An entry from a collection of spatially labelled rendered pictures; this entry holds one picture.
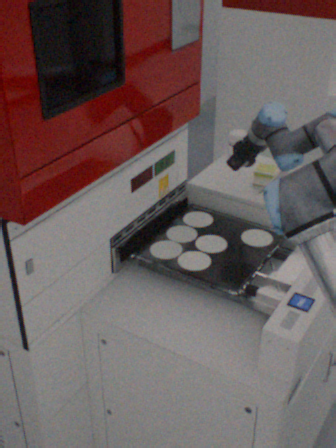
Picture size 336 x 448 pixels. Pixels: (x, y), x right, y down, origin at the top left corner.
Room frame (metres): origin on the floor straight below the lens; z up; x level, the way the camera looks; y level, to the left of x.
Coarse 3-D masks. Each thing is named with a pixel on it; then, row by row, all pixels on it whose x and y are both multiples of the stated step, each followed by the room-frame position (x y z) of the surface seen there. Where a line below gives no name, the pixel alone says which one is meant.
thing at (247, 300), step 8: (144, 264) 1.45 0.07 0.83; (160, 272) 1.42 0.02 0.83; (168, 272) 1.40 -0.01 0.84; (184, 280) 1.37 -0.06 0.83; (192, 280) 1.36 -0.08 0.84; (200, 288) 1.34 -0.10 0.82; (208, 288) 1.33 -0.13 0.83; (224, 296) 1.30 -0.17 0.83; (232, 296) 1.29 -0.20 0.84; (240, 296) 1.27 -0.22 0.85; (248, 296) 1.27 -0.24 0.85; (248, 304) 1.26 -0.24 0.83
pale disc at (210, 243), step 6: (198, 240) 1.49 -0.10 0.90; (204, 240) 1.49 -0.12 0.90; (210, 240) 1.49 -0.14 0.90; (216, 240) 1.49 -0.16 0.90; (222, 240) 1.49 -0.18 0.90; (198, 246) 1.46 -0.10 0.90; (204, 246) 1.46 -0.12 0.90; (210, 246) 1.46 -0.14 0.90; (216, 246) 1.46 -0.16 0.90; (222, 246) 1.46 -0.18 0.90; (210, 252) 1.42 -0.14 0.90
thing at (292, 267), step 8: (296, 248) 1.47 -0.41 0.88; (296, 256) 1.43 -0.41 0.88; (288, 264) 1.39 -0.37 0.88; (296, 264) 1.39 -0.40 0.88; (304, 264) 1.39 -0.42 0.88; (280, 272) 1.35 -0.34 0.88; (288, 272) 1.35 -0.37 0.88; (296, 272) 1.35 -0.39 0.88; (272, 288) 1.27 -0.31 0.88; (256, 304) 1.21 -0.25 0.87; (264, 304) 1.20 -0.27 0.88; (264, 312) 1.20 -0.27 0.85; (272, 312) 1.18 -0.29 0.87
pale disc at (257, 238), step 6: (246, 234) 1.53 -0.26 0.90; (252, 234) 1.53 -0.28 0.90; (258, 234) 1.53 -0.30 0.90; (264, 234) 1.53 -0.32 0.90; (270, 234) 1.53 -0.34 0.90; (246, 240) 1.49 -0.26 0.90; (252, 240) 1.49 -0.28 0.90; (258, 240) 1.49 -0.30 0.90; (264, 240) 1.49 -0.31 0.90; (270, 240) 1.49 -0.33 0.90; (258, 246) 1.46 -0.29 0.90; (264, 246) 1.46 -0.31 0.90
